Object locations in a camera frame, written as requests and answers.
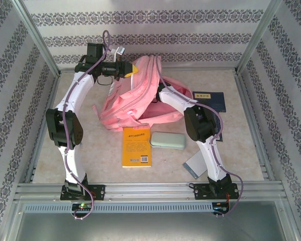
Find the pink school backpack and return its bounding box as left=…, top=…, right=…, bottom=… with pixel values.
left=92, top=55, right=194, bottom=133

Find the mint green pencil case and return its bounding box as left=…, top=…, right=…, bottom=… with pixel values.
left=149, top=132, right=187, bottom=151

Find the dark blue book yellow label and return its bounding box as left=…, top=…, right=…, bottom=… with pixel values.
left=192, top=91, right=228, bottom=113

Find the yellow paperback book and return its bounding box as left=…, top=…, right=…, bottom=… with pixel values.
left=122, top=127, right=153, bottom=168

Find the grey teal notebook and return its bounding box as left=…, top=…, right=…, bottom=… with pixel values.
left=182, top=150, right=208, bottom=179

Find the grey sheet metal panel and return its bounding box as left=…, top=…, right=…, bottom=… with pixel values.
left=15, top=212, right=291, bottom=241

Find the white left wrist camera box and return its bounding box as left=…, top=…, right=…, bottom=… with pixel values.
left=109, top=46, right=126, bottom=61

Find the aluminium frame crossbar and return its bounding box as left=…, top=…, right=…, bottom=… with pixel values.
left=59, top=67, right=238, bottom=74

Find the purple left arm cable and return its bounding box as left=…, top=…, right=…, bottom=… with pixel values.
left=64, top=30, right=111, bottom=221

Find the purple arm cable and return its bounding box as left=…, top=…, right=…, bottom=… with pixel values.
left=64, top=30, right=111, bottom=221
left=154, top=55, right=244, bottom=219

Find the aluminium frame side rail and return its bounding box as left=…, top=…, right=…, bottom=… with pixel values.
left=25, top=75, right=61, bottom=184
left=235, top=74, right=275, bottom=182

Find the aluminium frame post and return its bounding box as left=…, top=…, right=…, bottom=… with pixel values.
left=12, top=0, right=61, bottom=76
left=234, top=0, right=283, bottom=75

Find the aluminium mounting rail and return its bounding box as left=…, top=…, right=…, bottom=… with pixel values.
left=15, top=182, right=284, bottom=202

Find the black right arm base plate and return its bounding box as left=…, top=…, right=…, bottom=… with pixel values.
left=193, top=183, right=240, bottom=201

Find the grey slotted cable duct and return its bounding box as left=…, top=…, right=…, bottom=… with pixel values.
left=24, top=202, right=214, bottom=213

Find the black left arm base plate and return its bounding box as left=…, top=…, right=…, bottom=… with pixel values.
left=60, top=184, right=106, bottom=201

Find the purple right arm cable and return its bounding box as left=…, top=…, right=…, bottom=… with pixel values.
left=154, top=55, right=244, bottom=219

